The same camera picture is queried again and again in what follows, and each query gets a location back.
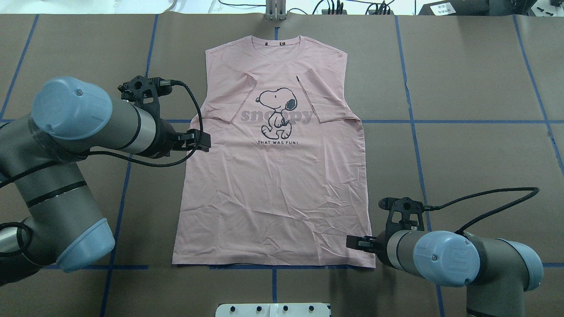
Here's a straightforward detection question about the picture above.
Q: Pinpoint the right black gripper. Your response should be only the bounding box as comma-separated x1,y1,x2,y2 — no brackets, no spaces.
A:
346,232,393,267

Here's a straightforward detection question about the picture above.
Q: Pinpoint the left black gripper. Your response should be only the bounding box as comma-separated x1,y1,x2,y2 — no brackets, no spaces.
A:
152,118,211,159

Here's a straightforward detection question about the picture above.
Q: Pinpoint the pink Snoopy t-shirt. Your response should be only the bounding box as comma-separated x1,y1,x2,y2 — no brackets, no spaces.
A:
171,36,375,269

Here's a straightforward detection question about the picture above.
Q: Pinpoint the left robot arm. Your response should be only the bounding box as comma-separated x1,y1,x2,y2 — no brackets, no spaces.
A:
0,76,211,286

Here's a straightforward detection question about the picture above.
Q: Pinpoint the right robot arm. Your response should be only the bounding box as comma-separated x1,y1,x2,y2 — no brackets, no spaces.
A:
346,229,544,317

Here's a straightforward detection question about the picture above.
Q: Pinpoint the black power strip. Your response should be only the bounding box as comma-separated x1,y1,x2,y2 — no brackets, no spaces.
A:
317,0,347,15
364,0,395,15

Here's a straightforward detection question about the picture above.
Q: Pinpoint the black box with label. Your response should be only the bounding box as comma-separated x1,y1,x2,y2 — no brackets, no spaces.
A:
417,0,490,16

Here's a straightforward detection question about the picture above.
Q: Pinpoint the left black camera cable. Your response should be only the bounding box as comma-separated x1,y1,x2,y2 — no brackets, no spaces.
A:
0,79,204,190

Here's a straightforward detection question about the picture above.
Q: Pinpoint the black camera cable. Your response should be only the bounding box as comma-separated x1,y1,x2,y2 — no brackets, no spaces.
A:
423,187,540,236
0,79,204,190

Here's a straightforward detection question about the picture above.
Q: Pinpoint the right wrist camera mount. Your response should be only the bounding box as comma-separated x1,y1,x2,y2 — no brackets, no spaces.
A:
378,197,426,241

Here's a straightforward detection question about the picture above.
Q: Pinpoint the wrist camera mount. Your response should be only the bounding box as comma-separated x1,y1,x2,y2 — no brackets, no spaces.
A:
378,197,426,241
118,76,172,118

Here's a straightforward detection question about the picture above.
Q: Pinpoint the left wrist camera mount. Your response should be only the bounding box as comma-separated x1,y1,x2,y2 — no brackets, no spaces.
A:
118,76,172,118

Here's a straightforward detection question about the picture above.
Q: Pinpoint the right black camera cable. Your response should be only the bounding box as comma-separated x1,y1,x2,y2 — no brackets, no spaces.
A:
423,187,540,236

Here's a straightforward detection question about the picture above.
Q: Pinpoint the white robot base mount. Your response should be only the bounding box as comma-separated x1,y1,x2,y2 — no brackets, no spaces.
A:
214,302,332,317

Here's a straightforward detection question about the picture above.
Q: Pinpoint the aluminium frame post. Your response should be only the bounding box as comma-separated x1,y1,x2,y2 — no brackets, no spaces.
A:
264,0,287,21

